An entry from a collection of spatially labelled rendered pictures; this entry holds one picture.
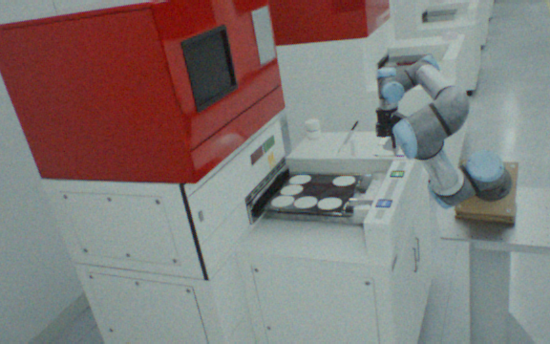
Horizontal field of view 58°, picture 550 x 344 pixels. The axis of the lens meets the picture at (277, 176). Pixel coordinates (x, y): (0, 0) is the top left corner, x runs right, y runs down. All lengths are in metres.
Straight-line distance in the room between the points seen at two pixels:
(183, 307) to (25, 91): 1.01
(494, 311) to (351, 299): 0.66
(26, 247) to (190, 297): 1.42
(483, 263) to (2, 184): 2.44
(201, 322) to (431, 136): 1.17
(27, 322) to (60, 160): 1.46
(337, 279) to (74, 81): 1.17
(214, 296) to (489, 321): 1.17
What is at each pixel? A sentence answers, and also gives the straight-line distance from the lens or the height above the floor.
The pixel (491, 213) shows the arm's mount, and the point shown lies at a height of 0.86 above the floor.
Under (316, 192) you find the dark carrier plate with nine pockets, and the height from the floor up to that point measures 0.90.
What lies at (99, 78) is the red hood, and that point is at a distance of 1.78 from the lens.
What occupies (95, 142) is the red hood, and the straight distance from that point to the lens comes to 1.91.
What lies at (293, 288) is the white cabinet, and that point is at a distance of 2.04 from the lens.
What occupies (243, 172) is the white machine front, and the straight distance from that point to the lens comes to 2.08.
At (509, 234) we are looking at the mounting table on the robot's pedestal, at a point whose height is 0.82.
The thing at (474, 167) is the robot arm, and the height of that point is 1.09.
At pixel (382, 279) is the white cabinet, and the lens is 1.88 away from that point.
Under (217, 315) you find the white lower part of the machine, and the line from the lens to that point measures 2.03.
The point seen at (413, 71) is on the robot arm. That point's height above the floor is 1.42.
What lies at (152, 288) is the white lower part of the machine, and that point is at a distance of 2.13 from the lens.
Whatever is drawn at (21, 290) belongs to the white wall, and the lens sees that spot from 3.24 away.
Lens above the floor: 1.88
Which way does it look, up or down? 24 degrees down
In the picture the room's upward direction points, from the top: 10 degrees counter-clockwise
